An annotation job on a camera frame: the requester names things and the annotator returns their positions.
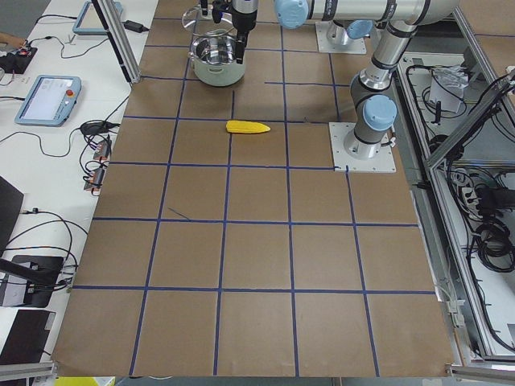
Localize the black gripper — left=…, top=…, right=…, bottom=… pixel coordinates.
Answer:
left=200, top=0, right=232, bottom=23
left=231, top=0, right=258, bottom=64

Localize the glass pot lid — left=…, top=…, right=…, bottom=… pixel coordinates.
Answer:
left=182, top=6, right=234, bottom=38

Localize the yellow corn cob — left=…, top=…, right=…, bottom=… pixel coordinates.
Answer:
left=225, top=120, right=271, bottom=134

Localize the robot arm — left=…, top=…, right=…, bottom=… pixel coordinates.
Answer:
left=274, top=0, right=459, bottom=160

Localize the pale green steel pot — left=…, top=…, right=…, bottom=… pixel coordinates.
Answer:
left=189, top=35, right=245, bottom=87

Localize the black power adapter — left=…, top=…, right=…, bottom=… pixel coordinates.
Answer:
left=123, top=20, right=150, bottom=33

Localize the far teach pendant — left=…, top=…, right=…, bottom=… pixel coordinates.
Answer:
left=72, top=1, right=106, bottom=36

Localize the teach pendant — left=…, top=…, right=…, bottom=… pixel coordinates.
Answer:
left=14, top=75, right=82, bottom=127
left=72, top=1, right=106, bottom=36

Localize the black computer mouse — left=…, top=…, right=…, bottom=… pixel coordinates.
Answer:
left=80, top=121, right=109, bottom=136

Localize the near teach pendant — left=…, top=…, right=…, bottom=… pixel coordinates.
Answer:
left=14, top=75, right=82, bottom=127

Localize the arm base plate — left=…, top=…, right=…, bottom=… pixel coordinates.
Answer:
left=315, top=20, right=373, bottom=55
left=328, top=122, right=397, bottom=174

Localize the aluminium frame post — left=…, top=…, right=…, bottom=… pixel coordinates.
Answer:
left=92, top=0, right=141, bottom=84

